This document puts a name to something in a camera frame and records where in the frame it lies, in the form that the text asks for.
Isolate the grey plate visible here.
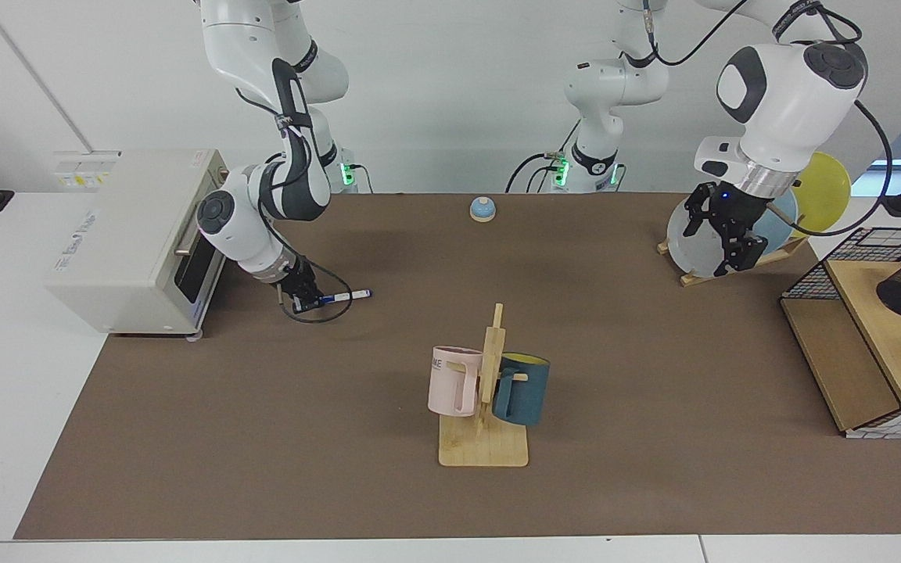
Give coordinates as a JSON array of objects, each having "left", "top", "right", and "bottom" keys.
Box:
[{"left": 667, "top": 193, "right": 745, "bottom": 278}]

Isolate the light blue plate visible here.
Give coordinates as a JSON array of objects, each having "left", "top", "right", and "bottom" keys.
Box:
[{"left": 746, "top": 188, "right": 799, "bottom": 259}]

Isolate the wooden cup stand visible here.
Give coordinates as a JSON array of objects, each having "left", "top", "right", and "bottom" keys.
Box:
[{"left": 439, "top": 303, "right": 529, "bottom": 468}]

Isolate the pale toaster oven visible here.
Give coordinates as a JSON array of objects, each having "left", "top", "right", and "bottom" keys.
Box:
[{"left": 46, "top": 149, "right": 231, "bottom": 339}]

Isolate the black base cable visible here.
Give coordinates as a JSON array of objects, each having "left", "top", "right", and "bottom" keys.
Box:
[{"left": 505, "top": 121, "right": 580, "bottom": 194}]

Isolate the wire basket wooden floor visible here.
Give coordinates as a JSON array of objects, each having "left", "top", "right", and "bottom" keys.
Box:
[{"left": 781, "top": 227, "right": 901, "bottom": 440}]

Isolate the dark teal cup yellow inside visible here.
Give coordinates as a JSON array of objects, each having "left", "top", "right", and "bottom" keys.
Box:
[{"left": 492, "top": 353, "right": 551, "bottom": 427}]

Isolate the white wall outlet box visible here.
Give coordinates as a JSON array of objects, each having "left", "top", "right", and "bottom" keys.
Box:
[{"left": 54, "top": 150, "right": 121, "bottom": 189}]

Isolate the brown table cloth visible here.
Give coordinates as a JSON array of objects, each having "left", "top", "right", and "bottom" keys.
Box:
[{"left": 14, "top": 192, "right": 901, "bottom": 540}]

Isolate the wooden plate rack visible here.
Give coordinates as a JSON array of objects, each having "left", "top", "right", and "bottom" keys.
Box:
[{"left": 656, "top": 233, "right": 809, "bottom": 287}]

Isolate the pink cup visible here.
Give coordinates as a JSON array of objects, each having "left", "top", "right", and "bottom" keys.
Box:
[{"left": 428, "top": 346, "right": 484, "bottom": 418}]

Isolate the yellow plate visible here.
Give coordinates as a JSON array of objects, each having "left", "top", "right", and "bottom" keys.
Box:
[{"left": 788, "top": 151, "right": 852, "bottom": 238}]

